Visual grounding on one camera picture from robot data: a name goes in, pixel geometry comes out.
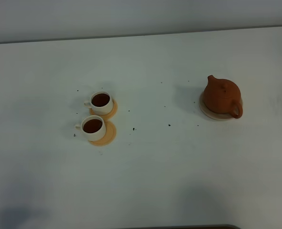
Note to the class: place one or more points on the white teacup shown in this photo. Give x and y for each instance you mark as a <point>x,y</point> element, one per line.
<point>92,128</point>
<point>100,103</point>

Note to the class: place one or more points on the brown clay teapot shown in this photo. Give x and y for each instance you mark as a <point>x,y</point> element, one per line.
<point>220,86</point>

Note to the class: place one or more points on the beige round teapot coaster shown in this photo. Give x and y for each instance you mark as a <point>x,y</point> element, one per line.
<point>214,114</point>

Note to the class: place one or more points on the orange coaster far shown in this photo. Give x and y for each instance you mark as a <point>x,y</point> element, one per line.
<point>113,111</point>

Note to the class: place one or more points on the orange coaster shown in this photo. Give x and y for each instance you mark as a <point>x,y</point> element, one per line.
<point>109,136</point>
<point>113,111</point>

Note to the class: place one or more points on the orange coaster near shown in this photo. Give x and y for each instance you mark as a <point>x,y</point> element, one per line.
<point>109,136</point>

